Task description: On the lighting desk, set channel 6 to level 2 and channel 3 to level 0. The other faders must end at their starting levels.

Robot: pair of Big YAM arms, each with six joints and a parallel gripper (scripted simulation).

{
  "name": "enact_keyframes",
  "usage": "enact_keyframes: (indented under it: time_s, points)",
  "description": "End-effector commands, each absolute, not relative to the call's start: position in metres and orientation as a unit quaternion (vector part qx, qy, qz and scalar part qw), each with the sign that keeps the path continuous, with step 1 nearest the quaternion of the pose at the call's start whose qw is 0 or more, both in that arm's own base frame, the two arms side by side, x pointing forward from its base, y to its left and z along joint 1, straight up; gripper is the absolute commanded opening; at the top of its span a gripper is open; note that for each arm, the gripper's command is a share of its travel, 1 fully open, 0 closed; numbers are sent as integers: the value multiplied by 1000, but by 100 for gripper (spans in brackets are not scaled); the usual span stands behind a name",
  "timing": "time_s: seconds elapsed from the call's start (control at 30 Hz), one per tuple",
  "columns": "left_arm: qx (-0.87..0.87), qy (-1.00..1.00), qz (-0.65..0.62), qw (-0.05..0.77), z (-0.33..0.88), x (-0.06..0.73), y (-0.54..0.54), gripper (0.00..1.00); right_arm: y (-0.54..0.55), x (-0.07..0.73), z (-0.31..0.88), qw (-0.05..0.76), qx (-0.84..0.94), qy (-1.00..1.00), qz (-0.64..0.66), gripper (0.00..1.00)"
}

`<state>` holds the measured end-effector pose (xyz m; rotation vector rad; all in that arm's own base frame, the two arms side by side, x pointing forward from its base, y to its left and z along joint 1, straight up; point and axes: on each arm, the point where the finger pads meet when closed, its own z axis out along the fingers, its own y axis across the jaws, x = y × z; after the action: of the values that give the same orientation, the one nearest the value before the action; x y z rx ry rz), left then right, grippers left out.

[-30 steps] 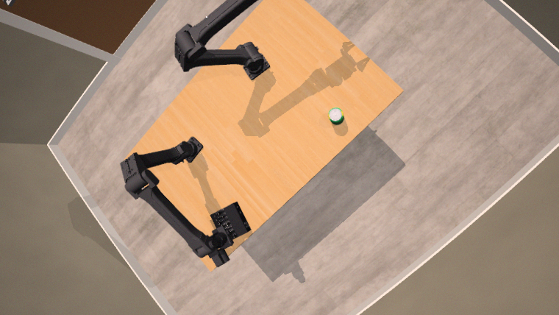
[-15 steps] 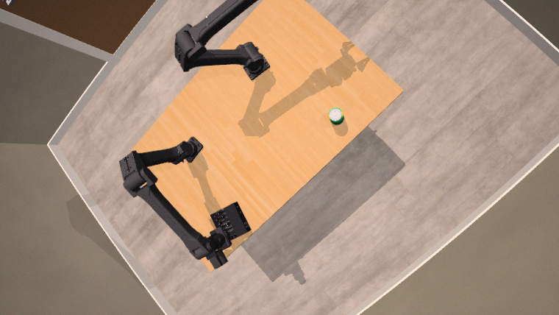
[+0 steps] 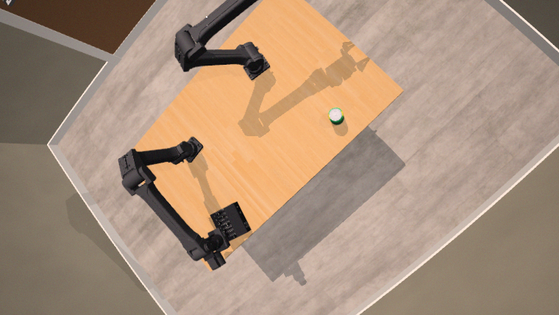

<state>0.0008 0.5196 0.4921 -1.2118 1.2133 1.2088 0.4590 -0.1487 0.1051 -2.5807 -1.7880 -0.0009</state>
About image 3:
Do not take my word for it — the black lighting desk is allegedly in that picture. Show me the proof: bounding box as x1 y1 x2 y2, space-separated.
210 202 251 241

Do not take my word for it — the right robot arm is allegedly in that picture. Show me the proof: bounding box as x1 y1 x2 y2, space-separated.
118 137 226 271

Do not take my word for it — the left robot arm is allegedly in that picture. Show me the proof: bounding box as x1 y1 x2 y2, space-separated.
174 0 270 80

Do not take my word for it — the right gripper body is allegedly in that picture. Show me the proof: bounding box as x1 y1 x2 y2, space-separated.
208 227 230 252

